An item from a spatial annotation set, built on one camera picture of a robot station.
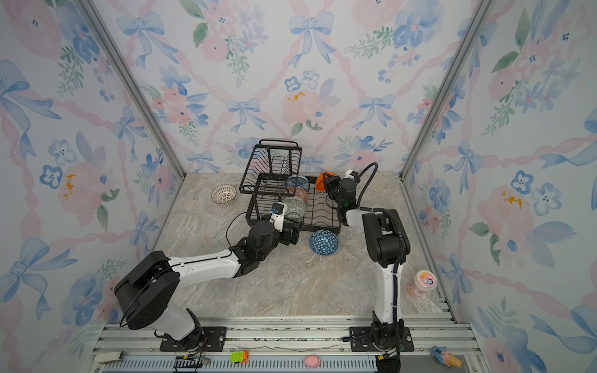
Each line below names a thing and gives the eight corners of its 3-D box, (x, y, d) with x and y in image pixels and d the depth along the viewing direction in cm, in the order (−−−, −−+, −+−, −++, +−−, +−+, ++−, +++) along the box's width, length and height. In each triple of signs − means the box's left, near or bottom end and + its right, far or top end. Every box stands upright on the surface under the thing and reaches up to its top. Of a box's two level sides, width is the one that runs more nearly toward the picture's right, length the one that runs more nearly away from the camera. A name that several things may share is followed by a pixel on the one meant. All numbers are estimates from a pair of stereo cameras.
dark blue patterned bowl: (310, 256, 93) (310, 251, 90) (309, 234, 99) (309, 229, 96) (339, 256, 93) (340, 251, 90) (336, 234, 99) (337, 229, 96)
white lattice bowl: (212, 205, 110) (209, 198, 106) (217, 191, 115) (214, 184, 111) (236, 205, 110) (234, 198, 106) (239, 191, 115) (237, 184, 111)
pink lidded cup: (406, 298, 84) (418, 288, 76) (401, 281, 88) (413, 270, 79) (424, 298, 85) (439, 288, 76) (419, 281, 88) (432, 270, 79)
